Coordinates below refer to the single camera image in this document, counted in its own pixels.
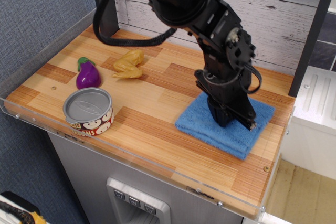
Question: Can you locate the black braided cable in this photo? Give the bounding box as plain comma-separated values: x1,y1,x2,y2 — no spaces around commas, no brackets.
93,0,177,47

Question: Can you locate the blue cloth napkin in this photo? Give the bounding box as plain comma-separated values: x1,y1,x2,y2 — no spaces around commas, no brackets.
175,92,276,160

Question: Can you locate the purple toy eggplant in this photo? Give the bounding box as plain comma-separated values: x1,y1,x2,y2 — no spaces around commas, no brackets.
76,57,101,89

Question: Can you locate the grey cabinet with dispenser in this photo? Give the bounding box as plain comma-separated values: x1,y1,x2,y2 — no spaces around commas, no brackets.
49,133,243,223

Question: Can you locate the dark left support post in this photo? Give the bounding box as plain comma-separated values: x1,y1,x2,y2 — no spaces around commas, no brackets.
93,0,119,39

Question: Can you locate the mushroom tin can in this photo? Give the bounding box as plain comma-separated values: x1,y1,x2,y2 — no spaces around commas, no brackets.
63,88,114,136

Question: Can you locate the yellow toy chicken wing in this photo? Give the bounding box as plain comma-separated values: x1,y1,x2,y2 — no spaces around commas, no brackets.
112,49,144,79

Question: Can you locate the dark right support post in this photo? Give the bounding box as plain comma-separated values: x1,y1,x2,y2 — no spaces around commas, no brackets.
288,0,331,98

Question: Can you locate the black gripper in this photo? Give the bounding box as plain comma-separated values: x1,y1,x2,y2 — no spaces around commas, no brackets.
194,69,257,131

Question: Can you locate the black yellow object corner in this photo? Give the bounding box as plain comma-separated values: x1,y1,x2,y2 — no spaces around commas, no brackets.
1,191,47,223

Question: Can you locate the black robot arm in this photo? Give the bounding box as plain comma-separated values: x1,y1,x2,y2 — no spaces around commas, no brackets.
149,0,258,130

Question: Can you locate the white toy sink counter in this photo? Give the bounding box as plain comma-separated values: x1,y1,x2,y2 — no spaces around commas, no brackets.
280,67,335,179

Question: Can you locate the dark support post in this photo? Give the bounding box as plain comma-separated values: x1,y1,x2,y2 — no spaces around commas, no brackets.
288,0,331,98
93,0,119,39

